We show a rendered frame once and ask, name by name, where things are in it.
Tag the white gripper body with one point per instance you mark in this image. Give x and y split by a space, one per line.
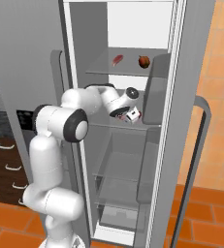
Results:
129 119

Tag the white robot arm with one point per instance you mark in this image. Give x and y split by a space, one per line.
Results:
48 155

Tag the glass fridge shelf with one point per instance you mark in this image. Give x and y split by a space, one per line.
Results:
129 66
116 124

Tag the clear fridge drawer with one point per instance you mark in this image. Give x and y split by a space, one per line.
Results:
120 193

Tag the narrow grey fridge door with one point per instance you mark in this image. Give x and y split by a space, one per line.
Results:
187 64

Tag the grey fridge cabinet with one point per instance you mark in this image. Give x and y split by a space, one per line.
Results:
126 29

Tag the black dispenser panel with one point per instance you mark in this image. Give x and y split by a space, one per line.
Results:
25 119

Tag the wide grey fridge door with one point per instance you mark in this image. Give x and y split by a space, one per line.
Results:
23 38

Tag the dark wood drawer cabinet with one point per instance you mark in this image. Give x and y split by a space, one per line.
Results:
0 171

